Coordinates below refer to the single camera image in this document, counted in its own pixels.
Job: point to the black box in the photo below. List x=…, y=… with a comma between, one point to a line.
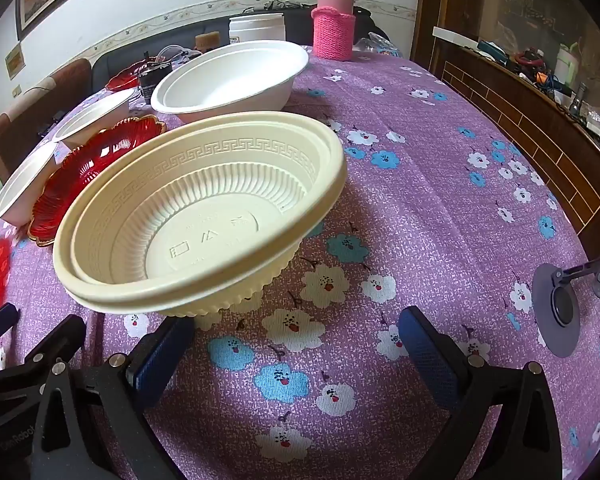
x=152, y=80

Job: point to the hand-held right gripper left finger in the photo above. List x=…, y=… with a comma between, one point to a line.
x=160, y=360

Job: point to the wooden door frame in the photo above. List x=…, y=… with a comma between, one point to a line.
x=440, y=0

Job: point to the bottle with pink knitted sleeve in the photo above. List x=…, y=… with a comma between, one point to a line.
x=334, y=25

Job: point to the large white paper bowl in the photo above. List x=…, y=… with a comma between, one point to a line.
x=230, y=80

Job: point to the purple floral tablecloth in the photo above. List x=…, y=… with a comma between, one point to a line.
x=405, y=210

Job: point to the small wall sign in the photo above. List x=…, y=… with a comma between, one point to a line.
x=13, y=60

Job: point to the wooden sideboard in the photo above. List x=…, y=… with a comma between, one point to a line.
x=530, y=125

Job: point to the white plastic jar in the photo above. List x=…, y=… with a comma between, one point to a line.
x=256, y=27

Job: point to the cream patterned plastic bowl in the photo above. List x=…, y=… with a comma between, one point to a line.
x=205, y=220

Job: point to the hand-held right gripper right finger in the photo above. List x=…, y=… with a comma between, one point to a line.
x=425, y=355

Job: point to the brown chair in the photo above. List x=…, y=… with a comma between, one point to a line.
x=40, y=95

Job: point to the small white paper bowl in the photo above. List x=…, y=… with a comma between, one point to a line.
x=92, y=115
x=22, y=185

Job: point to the grey phone stand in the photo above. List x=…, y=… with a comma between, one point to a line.
x=555, y=330

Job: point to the clear plastic bag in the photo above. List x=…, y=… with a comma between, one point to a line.
x=377, y=44

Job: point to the black sofa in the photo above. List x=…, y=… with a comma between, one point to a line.
x=110, y=62

